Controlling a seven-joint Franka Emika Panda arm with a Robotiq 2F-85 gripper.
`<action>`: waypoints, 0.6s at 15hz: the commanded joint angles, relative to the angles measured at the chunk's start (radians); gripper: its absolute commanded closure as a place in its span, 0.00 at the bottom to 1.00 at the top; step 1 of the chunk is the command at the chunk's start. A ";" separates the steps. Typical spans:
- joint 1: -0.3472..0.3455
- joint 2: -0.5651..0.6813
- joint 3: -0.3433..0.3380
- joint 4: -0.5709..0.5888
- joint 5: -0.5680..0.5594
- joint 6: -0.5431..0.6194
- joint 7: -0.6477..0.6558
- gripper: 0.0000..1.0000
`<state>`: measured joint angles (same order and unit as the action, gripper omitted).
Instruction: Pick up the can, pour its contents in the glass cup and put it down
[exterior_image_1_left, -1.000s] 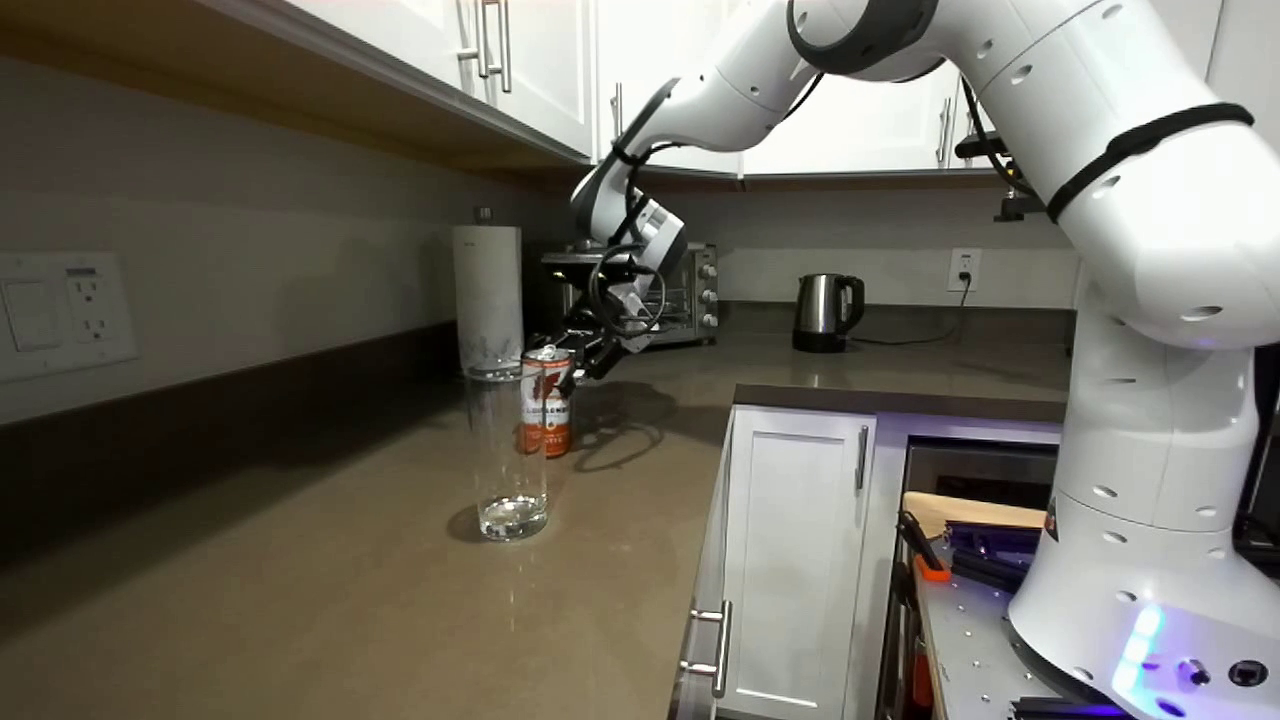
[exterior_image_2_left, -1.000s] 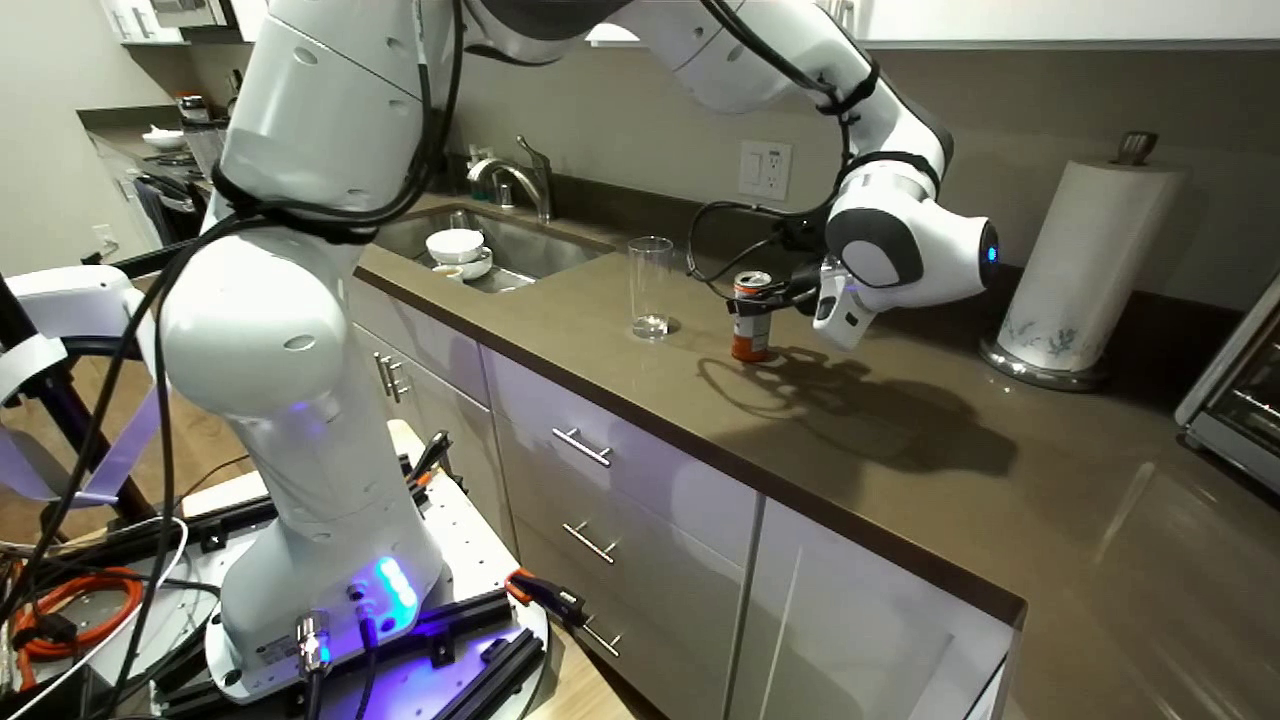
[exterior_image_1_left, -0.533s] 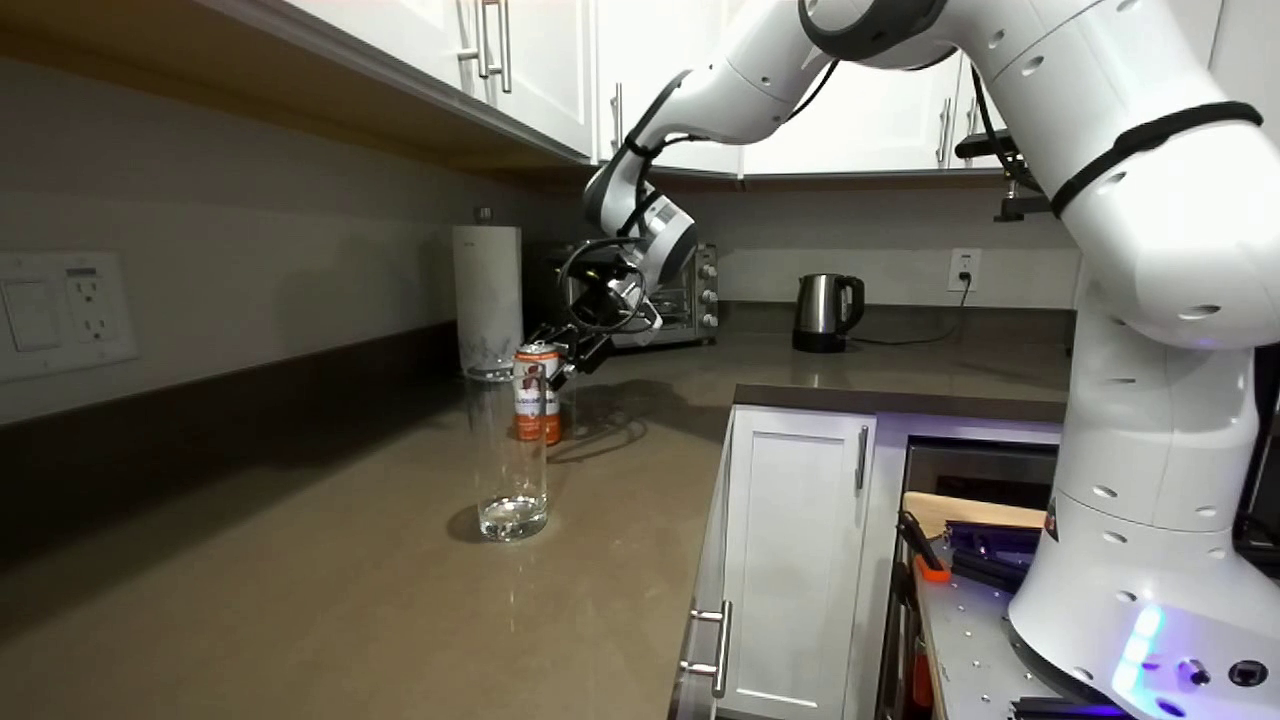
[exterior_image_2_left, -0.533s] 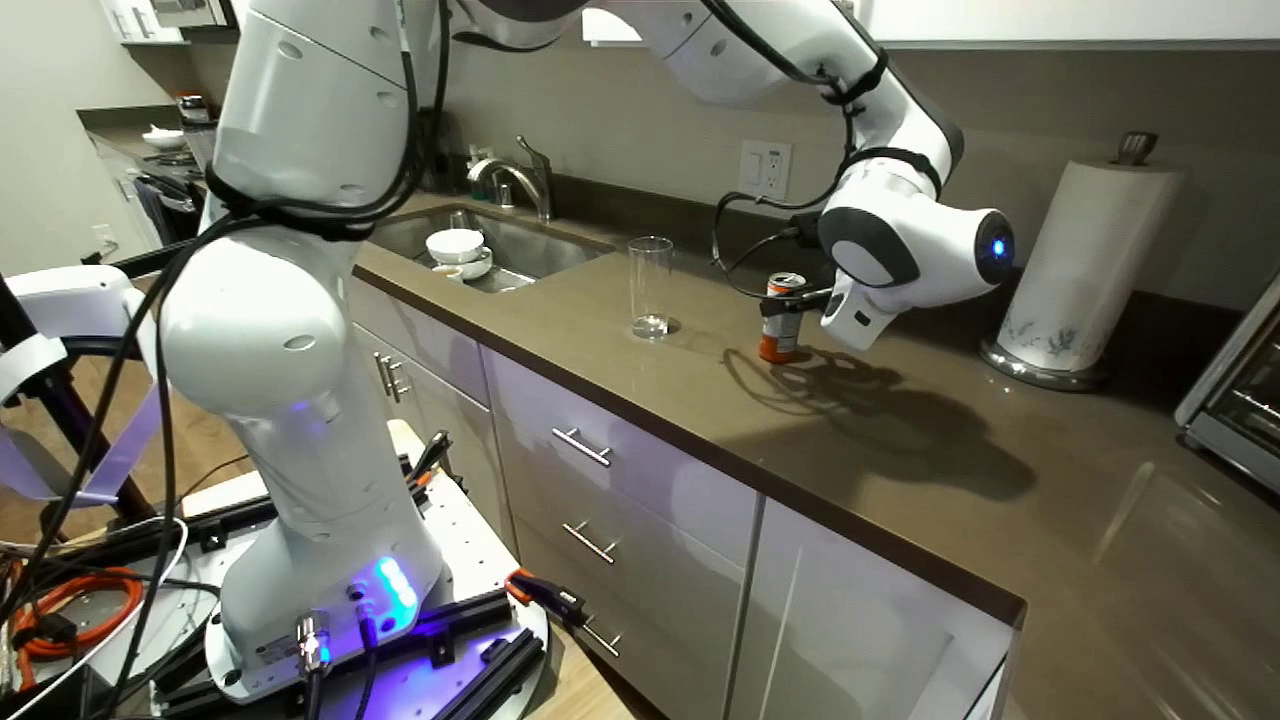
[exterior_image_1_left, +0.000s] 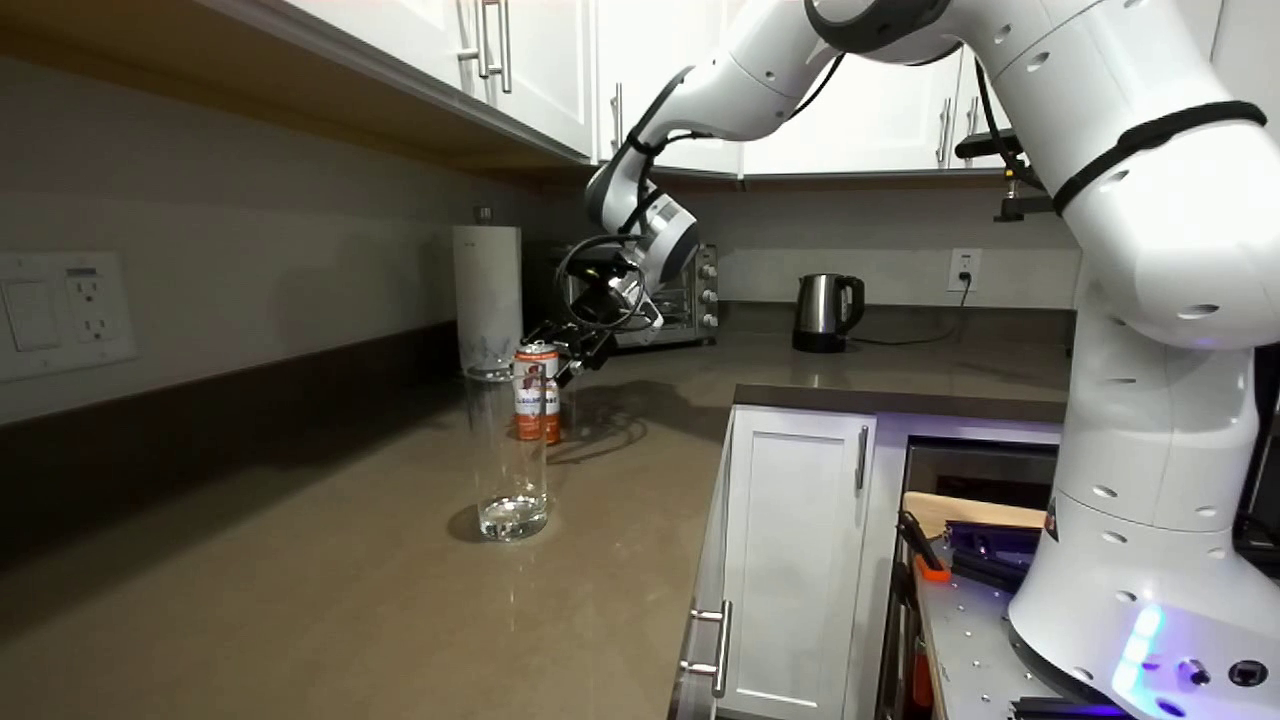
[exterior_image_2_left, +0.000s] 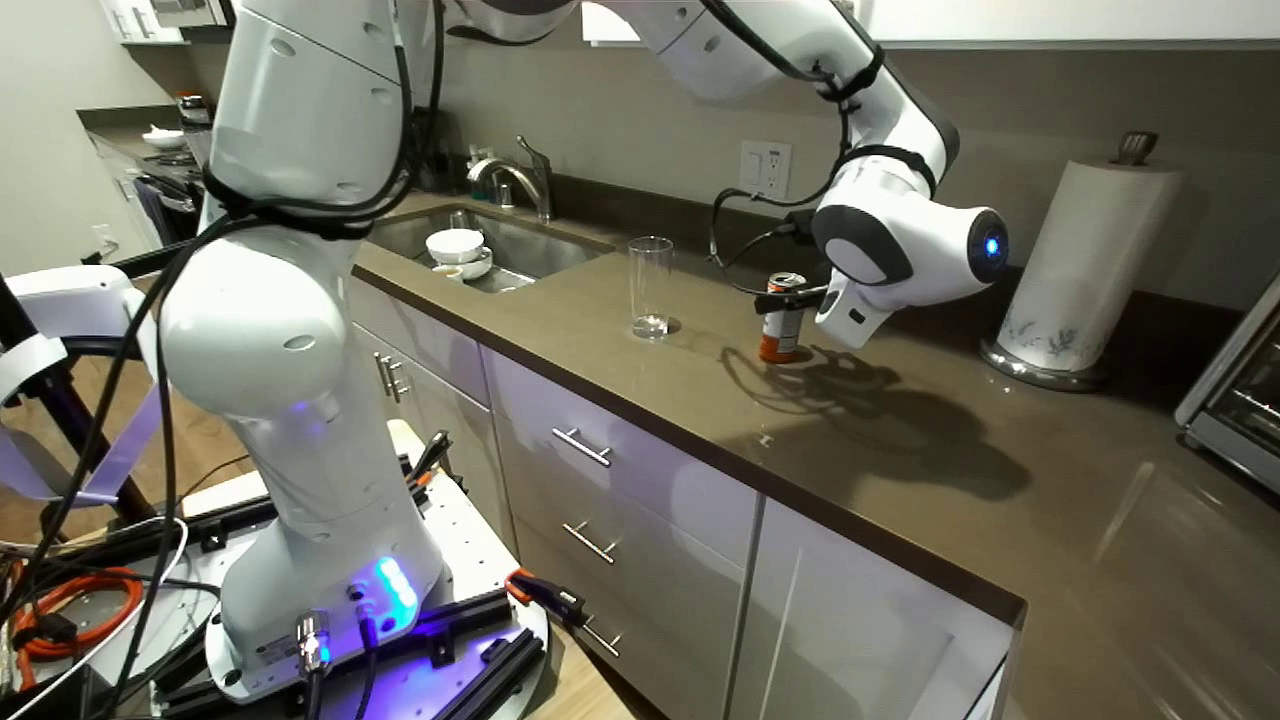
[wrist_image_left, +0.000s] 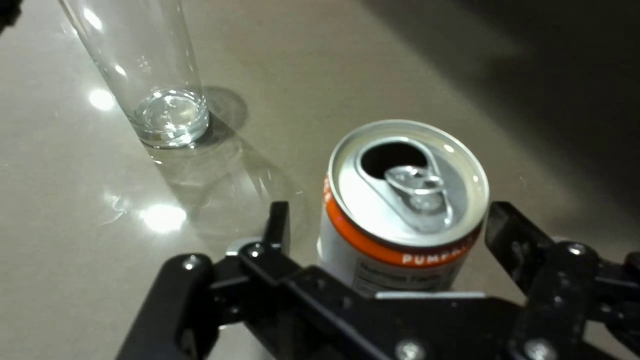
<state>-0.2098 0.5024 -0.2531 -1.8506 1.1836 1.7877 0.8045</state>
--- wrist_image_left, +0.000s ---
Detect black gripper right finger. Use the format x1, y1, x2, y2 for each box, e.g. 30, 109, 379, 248
484, 199, 640, 360

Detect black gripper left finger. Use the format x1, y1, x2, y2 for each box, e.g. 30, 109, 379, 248
116, 199, 428, 360

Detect tall clear glass cup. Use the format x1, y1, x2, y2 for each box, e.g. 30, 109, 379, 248
56, 0, 211, 151

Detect white orange drink can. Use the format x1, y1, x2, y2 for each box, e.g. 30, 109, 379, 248
313, 119, 492, 296

